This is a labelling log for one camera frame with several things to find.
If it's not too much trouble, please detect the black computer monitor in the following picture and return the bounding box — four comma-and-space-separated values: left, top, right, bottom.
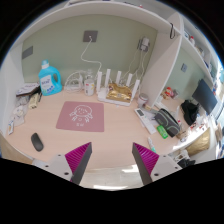
192, 79, 217, 114

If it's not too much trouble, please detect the black computer mouse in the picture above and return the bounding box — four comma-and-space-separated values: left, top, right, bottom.
31, 133, 44, 152

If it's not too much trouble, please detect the pink mouse pad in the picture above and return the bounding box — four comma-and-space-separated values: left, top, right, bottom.
56, 101, 104, 132

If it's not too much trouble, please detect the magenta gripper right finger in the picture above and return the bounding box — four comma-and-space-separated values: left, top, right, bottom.
132, 143, 159, 185

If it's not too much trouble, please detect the white charging cable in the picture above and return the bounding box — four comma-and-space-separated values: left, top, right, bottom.
79, 35, 103, 79

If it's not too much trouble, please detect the metal hook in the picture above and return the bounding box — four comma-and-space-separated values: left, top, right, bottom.
169, 22, 176, 40

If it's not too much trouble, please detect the white power adapter plug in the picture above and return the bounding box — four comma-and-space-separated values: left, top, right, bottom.
139, 37, 150, 52

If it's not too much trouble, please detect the white tube with green cap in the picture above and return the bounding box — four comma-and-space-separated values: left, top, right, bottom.
148, 137, 156, 153

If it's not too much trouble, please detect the small white pink cup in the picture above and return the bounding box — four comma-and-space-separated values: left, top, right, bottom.
137, 93, 148, 107

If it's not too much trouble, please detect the beige wrapped packet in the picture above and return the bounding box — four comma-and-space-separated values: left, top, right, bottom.
29, 93, 40, 109

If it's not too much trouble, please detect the grey zip pouch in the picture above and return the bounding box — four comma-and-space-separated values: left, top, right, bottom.
155, 108, 180, 137

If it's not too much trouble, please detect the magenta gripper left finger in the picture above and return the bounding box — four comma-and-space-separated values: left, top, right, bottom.
65, 142, 92, 185

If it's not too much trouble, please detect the blue detergent bottle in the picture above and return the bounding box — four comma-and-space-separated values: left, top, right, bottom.
38, 60, 62, 96

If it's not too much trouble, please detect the white can with red label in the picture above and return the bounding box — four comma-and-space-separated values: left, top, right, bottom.
84, 79, 95, 96

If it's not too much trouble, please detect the black bag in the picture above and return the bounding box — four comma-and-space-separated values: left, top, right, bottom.
181, 100, 199, 126

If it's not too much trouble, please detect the white remote control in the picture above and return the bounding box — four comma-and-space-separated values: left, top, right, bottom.
134, 108, 156, 134

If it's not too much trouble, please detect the grey wall socket plate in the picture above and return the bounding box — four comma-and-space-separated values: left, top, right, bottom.
83, 30, 98, 42

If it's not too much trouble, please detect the green small box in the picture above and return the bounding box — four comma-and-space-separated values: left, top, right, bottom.
157, 125, 168, 139

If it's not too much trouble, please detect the white wifi router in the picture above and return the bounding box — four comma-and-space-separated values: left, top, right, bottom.
96, 69, 140, 106

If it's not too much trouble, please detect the gold foil bag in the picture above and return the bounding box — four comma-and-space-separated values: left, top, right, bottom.
106, 83, 132, 102

